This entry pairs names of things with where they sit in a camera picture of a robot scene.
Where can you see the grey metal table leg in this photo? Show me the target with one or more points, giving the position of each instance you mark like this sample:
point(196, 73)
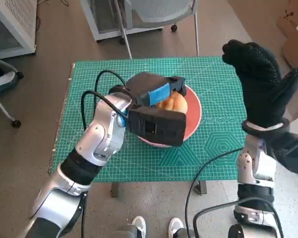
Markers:
point(201, 188)
point(114, 189)

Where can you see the white perforated cabinet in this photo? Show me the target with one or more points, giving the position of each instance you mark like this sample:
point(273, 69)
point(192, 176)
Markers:
point(15, 22)

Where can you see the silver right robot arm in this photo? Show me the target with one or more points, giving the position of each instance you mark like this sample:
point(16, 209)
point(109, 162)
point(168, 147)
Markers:
point(255, 193)

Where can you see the cardboard box with black print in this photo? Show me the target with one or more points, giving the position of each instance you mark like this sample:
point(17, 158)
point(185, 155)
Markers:
point(293, 17)

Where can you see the person's foot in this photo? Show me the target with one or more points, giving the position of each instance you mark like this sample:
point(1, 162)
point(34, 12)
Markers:
point(3, 80)

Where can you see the metal chair frame with casters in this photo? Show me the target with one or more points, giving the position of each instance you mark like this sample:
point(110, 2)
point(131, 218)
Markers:
point(2, 106)

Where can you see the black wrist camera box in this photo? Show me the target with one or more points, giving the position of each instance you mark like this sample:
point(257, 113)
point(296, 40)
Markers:
point(290, 153)
point(159, 127)

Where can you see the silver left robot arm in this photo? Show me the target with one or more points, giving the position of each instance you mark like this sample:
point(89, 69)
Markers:
point(99, 141)

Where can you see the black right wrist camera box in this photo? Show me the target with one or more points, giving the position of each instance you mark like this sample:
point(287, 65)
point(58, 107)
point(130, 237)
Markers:
point(290, 153)

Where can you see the green cutting mat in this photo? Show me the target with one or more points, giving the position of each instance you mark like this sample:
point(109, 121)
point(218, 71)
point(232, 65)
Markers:
point(144, 163)

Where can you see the pink bowl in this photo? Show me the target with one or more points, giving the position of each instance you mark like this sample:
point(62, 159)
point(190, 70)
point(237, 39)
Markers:
point(193, 111)

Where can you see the round toy bread bun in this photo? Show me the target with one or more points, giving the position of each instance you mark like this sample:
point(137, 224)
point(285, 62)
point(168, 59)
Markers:
point(175, 104)

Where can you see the grey mesh chair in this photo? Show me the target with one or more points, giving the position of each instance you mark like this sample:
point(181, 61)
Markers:
point(164, 10)

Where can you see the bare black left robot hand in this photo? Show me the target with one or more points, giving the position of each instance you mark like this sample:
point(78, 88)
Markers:
point(146, 86)

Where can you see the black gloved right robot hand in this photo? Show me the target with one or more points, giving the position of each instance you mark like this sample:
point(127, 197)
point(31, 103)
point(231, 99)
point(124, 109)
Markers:
point(263, 96)

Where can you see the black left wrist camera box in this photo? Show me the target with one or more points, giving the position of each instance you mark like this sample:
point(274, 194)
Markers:
point(159, 127)

